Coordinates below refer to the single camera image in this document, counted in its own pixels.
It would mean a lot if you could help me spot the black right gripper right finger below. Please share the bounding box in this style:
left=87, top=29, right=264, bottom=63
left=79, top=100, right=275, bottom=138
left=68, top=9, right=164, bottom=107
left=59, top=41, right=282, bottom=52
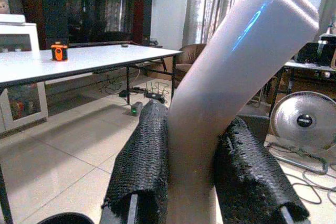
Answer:
left=214, top=115, right=310, bottom=224

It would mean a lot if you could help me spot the grey fan power cable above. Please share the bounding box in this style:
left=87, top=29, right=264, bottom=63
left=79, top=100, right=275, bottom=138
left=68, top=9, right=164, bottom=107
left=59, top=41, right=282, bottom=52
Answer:
left=283, top=163, right=336, bottom=206

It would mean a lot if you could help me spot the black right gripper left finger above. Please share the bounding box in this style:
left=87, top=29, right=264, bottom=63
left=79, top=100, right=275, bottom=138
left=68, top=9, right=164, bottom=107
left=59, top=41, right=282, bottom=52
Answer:
left=101, top=99, right=169, bottom=224

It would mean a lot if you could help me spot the white folding table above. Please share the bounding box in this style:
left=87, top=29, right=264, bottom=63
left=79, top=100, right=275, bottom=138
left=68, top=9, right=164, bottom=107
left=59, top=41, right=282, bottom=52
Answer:
left=0, top=43, right=184, bottom=224

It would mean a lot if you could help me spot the silver floor fan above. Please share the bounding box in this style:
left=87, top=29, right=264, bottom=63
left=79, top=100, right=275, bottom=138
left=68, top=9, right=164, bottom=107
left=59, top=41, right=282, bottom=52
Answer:
left=267, top=91, right=336, bottom=175

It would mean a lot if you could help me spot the striped curtain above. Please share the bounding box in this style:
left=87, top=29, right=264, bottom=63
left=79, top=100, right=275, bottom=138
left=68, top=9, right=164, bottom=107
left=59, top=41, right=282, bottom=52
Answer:
left=188, top=0, right=302, bottom=46

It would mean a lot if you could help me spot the black wifi router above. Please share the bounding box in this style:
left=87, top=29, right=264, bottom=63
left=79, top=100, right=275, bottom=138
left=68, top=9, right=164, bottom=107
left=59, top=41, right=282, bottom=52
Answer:
left=145, top=81, right=169, bottom=104

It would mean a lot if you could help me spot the brown armchair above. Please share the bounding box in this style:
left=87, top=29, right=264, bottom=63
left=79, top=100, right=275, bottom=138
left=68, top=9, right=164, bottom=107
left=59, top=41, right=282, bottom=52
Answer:
left=174, top=43, right=207, bottom=89

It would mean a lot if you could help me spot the black power strip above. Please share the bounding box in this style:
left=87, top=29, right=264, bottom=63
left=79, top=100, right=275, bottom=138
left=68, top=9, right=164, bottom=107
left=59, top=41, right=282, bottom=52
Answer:
left=118, top=86, right=148, bottom=98

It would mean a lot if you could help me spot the cluttered work desk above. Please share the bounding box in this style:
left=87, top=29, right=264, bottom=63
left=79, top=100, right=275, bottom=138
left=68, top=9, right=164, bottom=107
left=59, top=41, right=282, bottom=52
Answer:
left=258, top=23, right=336, bottom=112

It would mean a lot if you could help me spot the black round object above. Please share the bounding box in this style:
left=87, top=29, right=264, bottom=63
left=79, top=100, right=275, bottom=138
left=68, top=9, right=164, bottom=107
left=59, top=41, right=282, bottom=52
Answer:
left=36, top=212, right=92, bottom=224

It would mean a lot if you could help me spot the black device with green light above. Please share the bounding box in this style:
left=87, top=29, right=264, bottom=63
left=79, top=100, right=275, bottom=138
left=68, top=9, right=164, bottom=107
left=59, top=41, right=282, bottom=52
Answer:
left=130, top=101, right=143, bottom=118

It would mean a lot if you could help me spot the orange and black tape measure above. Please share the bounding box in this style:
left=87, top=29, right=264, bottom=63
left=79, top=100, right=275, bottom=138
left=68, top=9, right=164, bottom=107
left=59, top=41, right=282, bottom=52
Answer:
left=50, top=42, right=69, bottom=62

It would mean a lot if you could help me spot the white glass-door cabinet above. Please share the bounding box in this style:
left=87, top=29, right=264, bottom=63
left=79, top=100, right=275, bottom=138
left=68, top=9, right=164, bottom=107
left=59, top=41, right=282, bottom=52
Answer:
left=0, top=14, right=49, bottom=133

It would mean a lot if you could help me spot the dark wooden display cabinet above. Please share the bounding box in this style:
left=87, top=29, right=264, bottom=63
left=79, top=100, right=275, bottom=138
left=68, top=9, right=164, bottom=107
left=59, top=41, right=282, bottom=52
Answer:
left=18, top=0, right=153, bottom=49

